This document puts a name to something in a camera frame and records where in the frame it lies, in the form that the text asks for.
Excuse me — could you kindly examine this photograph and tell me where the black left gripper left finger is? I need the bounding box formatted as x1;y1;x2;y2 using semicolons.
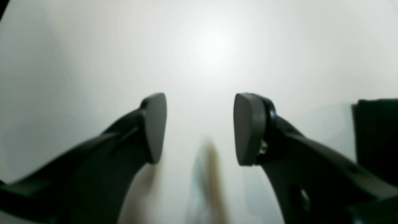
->
1;93;167;224

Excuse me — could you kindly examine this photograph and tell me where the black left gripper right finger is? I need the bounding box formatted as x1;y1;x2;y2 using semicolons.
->
234;93;397;224

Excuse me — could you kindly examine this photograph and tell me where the black T-shirt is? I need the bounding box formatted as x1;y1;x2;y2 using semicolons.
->
351;98;398;186

